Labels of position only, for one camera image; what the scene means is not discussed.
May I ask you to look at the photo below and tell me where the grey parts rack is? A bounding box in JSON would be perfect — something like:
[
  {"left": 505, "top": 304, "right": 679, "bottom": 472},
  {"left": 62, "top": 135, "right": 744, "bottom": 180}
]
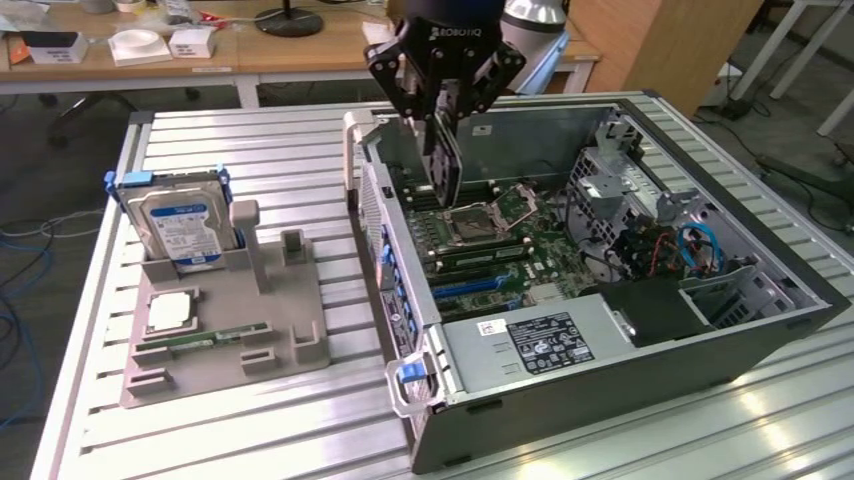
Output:
[{"left": 118, "top": 198, "right": 333, "bottom": 410}]

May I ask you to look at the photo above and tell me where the grey power supply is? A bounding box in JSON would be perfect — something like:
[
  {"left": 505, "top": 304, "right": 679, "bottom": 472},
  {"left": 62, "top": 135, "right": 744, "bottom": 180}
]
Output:
[{"left": 432, "top": 294, "right": 641, "bottom": 396}]

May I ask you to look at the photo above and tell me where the metal socket cover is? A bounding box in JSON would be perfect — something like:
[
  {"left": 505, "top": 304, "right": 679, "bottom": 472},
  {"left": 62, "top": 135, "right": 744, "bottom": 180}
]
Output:
[{"left": 489, "top": 183, "right": 540, "bottom": 224}]

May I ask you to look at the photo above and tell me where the grey disk bay bracket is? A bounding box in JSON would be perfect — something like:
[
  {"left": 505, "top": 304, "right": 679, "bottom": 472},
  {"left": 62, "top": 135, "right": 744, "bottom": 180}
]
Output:
[{"left": 676, "top": 263, "right": 799, "bottom": 331}]

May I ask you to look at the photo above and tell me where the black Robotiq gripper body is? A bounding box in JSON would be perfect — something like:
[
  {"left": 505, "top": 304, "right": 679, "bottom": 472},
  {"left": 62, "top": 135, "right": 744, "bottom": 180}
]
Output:
[{"left": 387, "top": 0, "right": 505, "bottom": 96}]

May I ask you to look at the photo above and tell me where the silver CPU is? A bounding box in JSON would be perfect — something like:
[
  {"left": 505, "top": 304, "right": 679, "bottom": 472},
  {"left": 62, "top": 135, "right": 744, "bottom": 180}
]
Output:
[{"left": 146, "top": 293, "right": 198, "bottom": 332}]

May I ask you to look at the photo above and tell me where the wooden desk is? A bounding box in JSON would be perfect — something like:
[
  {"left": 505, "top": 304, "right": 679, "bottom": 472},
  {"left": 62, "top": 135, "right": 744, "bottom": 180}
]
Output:
[{"left": 0, "top": 0, "right": 601, "bottom": 109}]

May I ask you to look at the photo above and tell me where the hard disk with blue caddy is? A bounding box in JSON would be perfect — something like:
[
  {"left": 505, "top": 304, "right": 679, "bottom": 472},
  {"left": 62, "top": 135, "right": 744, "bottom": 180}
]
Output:
[{"left": 104, "top": 164, "right": 234, "bottom": 275}]

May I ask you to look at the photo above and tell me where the green RAM stick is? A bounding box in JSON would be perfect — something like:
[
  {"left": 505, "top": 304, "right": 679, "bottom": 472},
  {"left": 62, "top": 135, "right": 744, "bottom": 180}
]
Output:
[{"left": 136, "top": 323, "right": 274, "bottom": 354}]

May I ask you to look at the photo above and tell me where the small white labelled box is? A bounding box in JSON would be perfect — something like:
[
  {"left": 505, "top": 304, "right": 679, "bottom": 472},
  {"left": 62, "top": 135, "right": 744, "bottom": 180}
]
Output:
[{"left": 166, "top": 27, "right": 218, "bottom": 60}]

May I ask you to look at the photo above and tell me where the black open PC case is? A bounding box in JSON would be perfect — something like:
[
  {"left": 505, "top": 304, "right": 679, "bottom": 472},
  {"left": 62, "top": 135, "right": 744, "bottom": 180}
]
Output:
[{"left": 340, "top": 97, "right": 854, "bottom": 476}]

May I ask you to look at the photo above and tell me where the black floor stand base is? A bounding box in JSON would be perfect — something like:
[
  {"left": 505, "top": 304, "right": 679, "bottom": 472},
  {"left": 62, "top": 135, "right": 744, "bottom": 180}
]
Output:
[{"left": 752, "top": 152, "right": 854, "bottom": 201}]

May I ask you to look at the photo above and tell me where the black RAM stick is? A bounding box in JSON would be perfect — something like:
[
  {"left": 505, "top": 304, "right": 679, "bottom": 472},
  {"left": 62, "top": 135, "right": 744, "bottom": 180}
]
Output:
[{"left": 436, "top": 243, "right": 532, "bottom": 269}]

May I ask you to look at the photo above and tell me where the white box with round hollow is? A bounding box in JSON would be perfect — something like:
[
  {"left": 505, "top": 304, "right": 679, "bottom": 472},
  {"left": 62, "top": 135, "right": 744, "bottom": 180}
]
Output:
[{"left": 106, "top": 28, "right": 173, "bottom": 68}]

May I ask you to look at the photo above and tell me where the blue floor cable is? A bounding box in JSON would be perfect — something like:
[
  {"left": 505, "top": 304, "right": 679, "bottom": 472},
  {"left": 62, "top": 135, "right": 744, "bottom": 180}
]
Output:
[{"left": 0, "top": 234, "right": 54, "bottom": 431}]

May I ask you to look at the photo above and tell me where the metal disk bay cage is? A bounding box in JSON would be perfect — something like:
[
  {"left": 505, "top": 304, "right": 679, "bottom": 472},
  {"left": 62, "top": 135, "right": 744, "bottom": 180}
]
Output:
[{"left": 565, "top": 144, "right": 668, "bottom": 241}]

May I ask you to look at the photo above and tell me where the clear case latch blue tab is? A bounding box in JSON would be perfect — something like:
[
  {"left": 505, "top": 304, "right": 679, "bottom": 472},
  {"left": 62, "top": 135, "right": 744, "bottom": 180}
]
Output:
[{"left": 384, "top": 349, "right": 445, "bottom": 417}]

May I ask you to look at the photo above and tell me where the white table frame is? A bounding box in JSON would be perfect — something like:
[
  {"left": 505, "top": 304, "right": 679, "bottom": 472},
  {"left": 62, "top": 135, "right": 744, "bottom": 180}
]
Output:
[{"left": 729, "top": 0, "right": 854, "bottom": 136}]

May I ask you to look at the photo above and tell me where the white box with black lid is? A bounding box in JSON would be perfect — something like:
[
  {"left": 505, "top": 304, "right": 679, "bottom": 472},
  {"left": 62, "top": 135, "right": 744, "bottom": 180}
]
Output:
[{"left": 18, "top": 30, "right": 89, "bottom": 65}]

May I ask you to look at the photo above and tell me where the green motherboard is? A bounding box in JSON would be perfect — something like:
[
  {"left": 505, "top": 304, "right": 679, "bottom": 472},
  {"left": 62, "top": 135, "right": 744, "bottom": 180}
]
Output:
[{"left": 385, "top": 164, "right": 601, "bottom": 321}]

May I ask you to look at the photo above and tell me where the CPU socket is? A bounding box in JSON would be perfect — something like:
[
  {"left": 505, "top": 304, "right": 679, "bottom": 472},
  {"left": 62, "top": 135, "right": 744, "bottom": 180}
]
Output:
[{"left": 444, "top": 203, "right": 499, "bottom": 246}]

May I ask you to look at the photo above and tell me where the red wire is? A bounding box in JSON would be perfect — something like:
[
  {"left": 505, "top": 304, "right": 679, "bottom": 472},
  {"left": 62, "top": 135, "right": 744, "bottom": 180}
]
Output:
[{"left": 651, "top": 230, "right": 672, "bottom": 279}]

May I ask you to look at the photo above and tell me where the black graphics card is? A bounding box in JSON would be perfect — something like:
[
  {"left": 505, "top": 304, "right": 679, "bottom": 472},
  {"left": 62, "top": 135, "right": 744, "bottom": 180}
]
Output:
[{"left": 403, "top": 79, "right": 465, "bottom": 210}]

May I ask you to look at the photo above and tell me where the black lamp base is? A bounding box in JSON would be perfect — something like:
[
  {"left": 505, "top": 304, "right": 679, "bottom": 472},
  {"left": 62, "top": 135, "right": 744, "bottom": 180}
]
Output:
[{"left": 253, "top": 0, "right": 325, "bottom": 38}]

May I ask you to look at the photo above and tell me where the black chair base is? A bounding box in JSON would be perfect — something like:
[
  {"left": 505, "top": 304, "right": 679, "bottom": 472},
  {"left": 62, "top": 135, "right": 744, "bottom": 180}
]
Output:
[{"left": 37, "top": 91, "right": 201, "bottom": 149}]

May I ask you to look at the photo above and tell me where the white paper stack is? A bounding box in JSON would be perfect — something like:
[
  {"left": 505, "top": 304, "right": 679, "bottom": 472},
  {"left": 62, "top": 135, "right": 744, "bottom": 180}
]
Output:
[{"left": 361, "top": 20, "right": 401, "bottom": 50}]

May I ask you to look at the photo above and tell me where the blue wire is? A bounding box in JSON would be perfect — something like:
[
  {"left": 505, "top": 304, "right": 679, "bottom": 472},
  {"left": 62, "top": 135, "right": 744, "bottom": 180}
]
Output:
[{"left": 676, "top": 222, "right": 728, "bottom": 276}]

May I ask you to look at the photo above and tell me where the wooden cabinet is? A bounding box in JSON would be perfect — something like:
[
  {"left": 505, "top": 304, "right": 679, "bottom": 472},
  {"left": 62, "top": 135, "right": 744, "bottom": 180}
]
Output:
[{"left": 565, "top": 0, "right": 765, "bottom": 117}]

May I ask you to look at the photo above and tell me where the blue expansion slot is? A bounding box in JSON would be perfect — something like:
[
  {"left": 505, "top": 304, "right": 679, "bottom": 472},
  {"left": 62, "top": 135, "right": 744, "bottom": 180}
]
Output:
[{"left": 431, "top": 273, "right": 508, "bottom": 300}]

